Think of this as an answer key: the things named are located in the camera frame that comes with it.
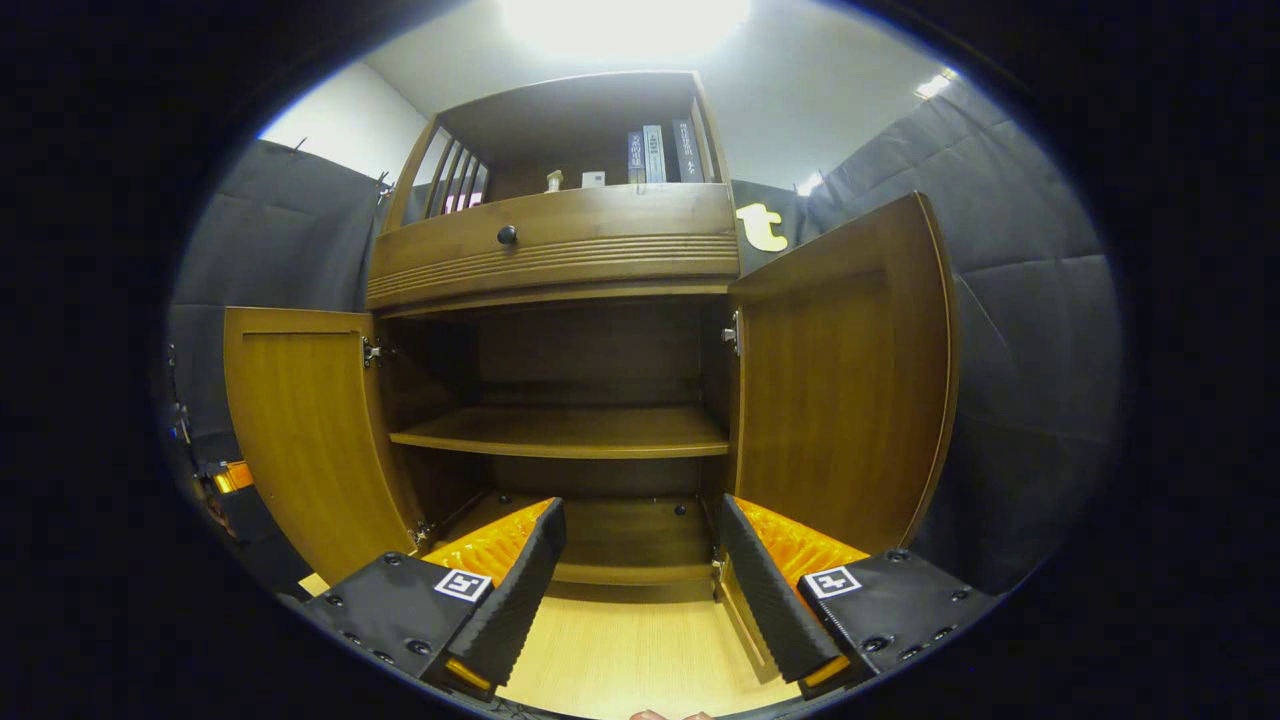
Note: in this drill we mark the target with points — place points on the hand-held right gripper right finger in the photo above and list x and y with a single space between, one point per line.
770 600

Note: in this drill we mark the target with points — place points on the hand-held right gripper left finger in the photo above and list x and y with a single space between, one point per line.
510 600

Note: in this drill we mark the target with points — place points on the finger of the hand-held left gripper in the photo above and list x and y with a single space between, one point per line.
235 477

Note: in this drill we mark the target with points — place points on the wooden shoe cabinet door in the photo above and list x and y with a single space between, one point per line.
840 400
300 430

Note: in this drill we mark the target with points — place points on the wooden double-door shoe cabinet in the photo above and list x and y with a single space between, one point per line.
580 350

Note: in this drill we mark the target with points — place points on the metal door hinge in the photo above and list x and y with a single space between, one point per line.
716 563
732 333
376 352
424 532

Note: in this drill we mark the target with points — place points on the wooden cabinet drawer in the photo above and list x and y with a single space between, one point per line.
600 235

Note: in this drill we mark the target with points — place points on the wooden inner shelf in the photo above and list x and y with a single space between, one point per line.
570 432

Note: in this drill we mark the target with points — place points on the black cloth clip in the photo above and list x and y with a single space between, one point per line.
383 186

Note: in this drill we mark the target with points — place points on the black drawer knob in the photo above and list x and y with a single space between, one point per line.
507 235

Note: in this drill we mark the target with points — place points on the small white bottle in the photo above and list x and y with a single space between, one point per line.
554 182

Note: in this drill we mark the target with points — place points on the small white box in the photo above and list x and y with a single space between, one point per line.
593 180

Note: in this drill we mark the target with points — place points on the dark upright book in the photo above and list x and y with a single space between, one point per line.
686 152

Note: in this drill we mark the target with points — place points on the blue-grey upright book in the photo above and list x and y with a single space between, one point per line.
636 158

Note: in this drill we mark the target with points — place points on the white spine upright book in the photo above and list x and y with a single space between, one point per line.
654 154

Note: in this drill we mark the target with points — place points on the small ceiling light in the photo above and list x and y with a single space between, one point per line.
934 86

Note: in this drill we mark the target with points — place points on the large ceiling light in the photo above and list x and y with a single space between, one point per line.
625 25

